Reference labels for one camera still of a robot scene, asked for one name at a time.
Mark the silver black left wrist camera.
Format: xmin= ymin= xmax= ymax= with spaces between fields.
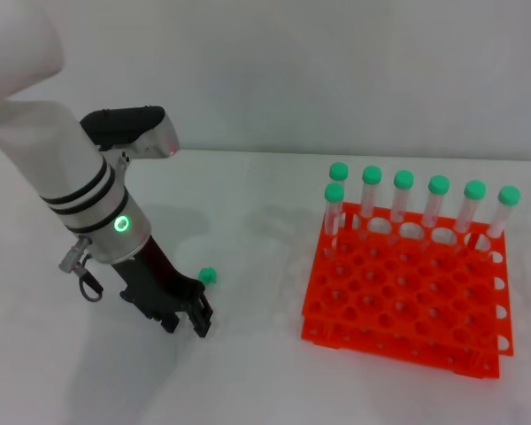
xmin=79 ymin=104 xmax=181 ymax=160

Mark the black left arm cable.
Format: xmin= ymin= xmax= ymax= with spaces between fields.
xmin=75 ymin=254 xmax=105 ymax=304

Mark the silver left cable plug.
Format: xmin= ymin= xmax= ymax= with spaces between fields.
xmin=58 ymin=236 xmax=92 ymax=274

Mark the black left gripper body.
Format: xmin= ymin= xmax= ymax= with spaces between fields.
xmin=110 ymin=236 xmax=207 ymax=325

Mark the clear test tube green cap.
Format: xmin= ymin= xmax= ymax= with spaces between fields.
xmin=484 ymin=185 xmax=522 ymax=256
xmin=358 ymin=165 xmax=383 ymax=243
xmin=419 ymin=174 xmax=451 ymax=249
xmin=195 ymin=267 xmax=219 ymax=288
xmin=322 ymin=182 xmax=347 ymax=260
xmin=453 ymin=180 xmax=487 ymax=254
xmin=328 ymin=161 xmax=353 ymax=231
xmin=389 ymin=169 xmax=415 ymax=247

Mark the orange test tube rack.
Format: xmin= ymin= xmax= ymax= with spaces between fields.
xmin=300 ymin=202 xmax=514 ymax=380

